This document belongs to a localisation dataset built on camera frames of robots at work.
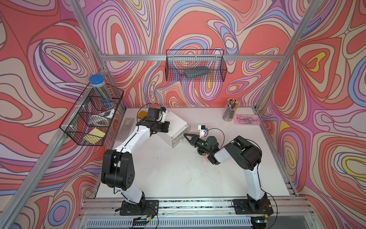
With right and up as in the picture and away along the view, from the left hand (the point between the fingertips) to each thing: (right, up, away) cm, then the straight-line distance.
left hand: (169, 126), depth 90 cm
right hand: (+9, -8, 0) cm, 12 cm away
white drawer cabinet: (+6, -1, +1) cm, 6 cm away
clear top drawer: (+5, -8, +1) cm, 9 cm away
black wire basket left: (-41, +3, -16) cm, 44 cm away
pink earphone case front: (+23, -20, -3) cm, 30 cm away
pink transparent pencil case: (+60, +4, +22) cm, 64 cm away
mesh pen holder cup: (+44, +11, +15) cm, 48 cm away
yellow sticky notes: (-31, -4, -26) cm, 41 cm away
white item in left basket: (-30, +7, -17) cm, 35 cm away
